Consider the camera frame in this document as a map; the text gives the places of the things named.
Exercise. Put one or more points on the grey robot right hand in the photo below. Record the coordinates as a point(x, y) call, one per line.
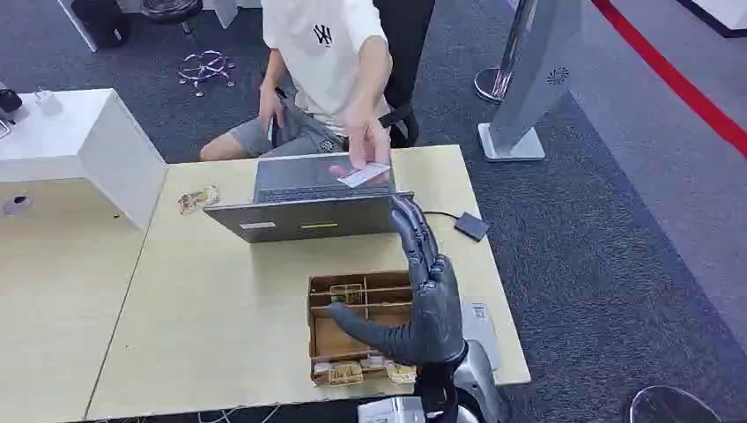
point(435, 315)

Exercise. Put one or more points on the person's right hand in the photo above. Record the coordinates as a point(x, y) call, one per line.
point(269, 110)

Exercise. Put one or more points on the person's left hand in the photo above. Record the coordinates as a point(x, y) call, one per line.
point(367, 140)

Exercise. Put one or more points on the white card with pink print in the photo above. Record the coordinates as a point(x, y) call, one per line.
point(363, 174)

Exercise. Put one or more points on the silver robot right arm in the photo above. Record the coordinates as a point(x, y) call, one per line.
point(481, 379)

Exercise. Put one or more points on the grey flat pouch with label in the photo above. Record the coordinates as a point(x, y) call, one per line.
point(481, 336)

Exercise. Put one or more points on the tan printed card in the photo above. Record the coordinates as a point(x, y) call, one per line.
point(401, 372)
point(345, 373)

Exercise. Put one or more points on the person in white shirt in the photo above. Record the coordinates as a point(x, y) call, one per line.
point(318, 64)

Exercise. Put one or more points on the chrome chair star base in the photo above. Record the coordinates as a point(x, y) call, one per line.
point(205, 67)

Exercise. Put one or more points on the person in black clothes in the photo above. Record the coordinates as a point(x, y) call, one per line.
point(405, 64)

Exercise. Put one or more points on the green printed card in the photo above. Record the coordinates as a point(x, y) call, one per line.
point(345, 293)

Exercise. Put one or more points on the wooden card box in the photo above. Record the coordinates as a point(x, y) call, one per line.
point(344, 341)

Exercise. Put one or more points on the grey laptop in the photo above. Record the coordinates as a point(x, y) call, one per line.
point(303, 210)

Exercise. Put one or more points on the black flat external drive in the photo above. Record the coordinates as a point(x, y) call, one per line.
point(471, 226)

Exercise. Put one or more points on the black round stool seat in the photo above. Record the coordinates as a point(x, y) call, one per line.
point(170, 9)

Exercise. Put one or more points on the grey standing kiosk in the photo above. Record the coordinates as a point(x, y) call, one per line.
point(534, 82)

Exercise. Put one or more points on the white desk partition box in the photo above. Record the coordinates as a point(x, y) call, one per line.
point(87, 146)

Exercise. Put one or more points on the black bag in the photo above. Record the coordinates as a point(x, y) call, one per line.
point(102, 21)

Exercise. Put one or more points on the white table leg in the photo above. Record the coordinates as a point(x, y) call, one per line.
point(79, 24)

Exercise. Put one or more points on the white charger plug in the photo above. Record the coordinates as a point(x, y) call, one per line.
point(49, 103)

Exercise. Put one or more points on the round chrome stanchion base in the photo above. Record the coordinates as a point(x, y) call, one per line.
point(671, 407)

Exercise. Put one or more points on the black device on partition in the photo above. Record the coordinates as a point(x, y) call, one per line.
point(8, 101)

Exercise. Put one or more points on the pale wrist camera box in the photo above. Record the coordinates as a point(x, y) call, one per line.
point(388, 411)

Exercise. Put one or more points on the chrome stanchion post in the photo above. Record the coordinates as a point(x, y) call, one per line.
point(505, 55)

